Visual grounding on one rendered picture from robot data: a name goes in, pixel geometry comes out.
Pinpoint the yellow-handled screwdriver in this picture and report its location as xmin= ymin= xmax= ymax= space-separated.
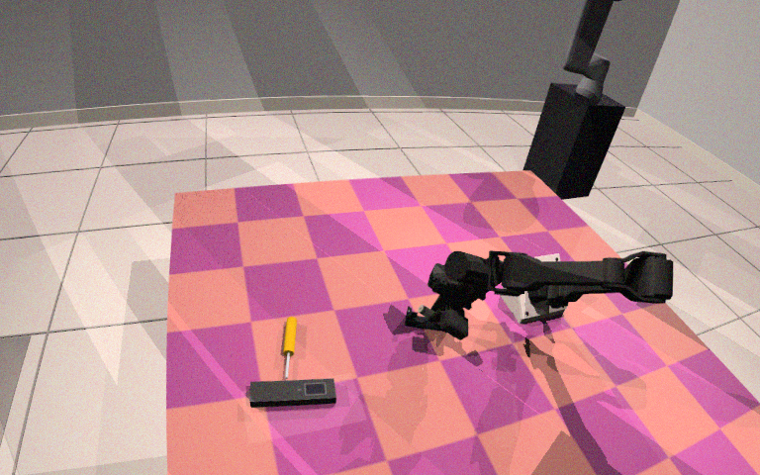
xmin=283 ymin=317 xmax=297 ymax=379

